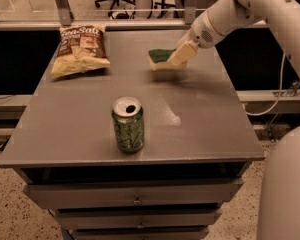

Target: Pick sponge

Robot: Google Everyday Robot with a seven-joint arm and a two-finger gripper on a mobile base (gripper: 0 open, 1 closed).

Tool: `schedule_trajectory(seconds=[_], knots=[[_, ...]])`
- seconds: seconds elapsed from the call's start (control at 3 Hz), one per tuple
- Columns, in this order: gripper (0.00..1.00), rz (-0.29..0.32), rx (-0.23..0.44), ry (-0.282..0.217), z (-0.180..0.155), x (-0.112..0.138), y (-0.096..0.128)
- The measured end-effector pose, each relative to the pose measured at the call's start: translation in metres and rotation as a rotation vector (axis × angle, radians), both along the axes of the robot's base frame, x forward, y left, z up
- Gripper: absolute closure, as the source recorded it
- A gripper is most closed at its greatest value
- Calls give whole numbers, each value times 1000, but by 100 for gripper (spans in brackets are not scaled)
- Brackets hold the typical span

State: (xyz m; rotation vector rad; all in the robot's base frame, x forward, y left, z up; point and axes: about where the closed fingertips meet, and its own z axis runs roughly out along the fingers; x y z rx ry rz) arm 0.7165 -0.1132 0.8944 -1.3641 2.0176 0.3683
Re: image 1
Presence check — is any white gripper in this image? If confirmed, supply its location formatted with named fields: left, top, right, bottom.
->
left=167, top=11, right=224, bottom=67

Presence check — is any green and yellow sponge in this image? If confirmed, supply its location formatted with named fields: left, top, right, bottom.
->
left=148, top=49, right=187, bottom=71

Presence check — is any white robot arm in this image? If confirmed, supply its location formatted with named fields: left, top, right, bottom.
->
left=169, top=0, right=300, bottom=240

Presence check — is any grey metal railing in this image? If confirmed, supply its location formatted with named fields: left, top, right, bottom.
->
left=0, top=0, right=300, bottom=32

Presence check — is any green soda can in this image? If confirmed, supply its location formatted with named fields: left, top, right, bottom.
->
left=111, top=97, right=144, bottom=153

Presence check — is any grey drawer cabinet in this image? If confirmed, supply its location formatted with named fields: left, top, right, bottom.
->
left=0, top=30, right=263, bottom=240

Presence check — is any sea salt chips bag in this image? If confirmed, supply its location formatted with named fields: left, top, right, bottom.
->
left=50, top=25, right=110, bottom=79

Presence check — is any top grey drawer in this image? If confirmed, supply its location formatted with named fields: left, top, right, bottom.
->
left=24, top=178, right=243, bottom=210

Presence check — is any grey drawer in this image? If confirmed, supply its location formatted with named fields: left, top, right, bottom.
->
left=24, top=178, right=243, bottom=210
left=73, top=227, right=209, bottom=240
left=56, top=206, right=221, bottom=230

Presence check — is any middle grey drawer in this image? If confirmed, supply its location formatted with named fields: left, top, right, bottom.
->
left=56, top=206, right=221, bottom=230

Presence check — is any bottom grey drawer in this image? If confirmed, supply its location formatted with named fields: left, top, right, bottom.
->
left=73, top=227, right=209, bottom=240

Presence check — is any white cable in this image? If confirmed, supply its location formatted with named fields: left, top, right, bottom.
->
left=244, top=52, right=287, bottom=117

